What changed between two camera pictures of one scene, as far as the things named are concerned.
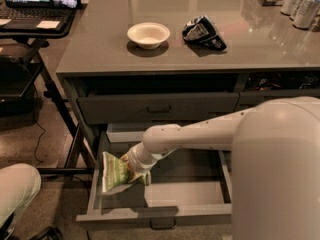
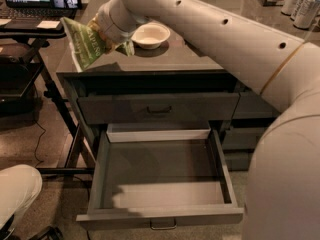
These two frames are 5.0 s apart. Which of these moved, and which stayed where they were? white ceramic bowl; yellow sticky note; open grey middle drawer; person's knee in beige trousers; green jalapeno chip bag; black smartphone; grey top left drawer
Moved: green jalapeno chip bag
Stayed: grey top left drawer; yellow sticky note; white ceramic bowl; person's knee in beige trousers; open grey middle drawer; black smartphone
